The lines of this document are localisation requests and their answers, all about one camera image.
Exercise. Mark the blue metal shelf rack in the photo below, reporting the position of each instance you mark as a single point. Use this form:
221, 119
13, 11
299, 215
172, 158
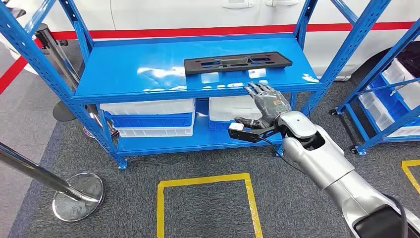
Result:
131, 72

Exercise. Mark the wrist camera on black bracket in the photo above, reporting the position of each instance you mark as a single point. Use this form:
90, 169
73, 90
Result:
241, 133

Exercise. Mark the red barrier belt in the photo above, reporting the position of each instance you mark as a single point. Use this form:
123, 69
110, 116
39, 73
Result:
197, 31
13, 72

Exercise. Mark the white car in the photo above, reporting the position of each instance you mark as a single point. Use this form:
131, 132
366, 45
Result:
180, 13

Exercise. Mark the blue rack on casters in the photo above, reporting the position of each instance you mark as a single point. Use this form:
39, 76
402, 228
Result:
377, 71

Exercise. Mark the yellow floor tape square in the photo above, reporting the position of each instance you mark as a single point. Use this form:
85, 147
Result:
203, 180
411, 163

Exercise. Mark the stanchion with black cap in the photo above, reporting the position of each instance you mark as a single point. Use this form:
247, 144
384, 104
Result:
55, 49

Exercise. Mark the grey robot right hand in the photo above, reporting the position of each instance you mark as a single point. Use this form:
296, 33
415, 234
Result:
272, 101

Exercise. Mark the black plastic panel part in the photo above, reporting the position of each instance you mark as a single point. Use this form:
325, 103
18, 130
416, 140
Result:
236, 62

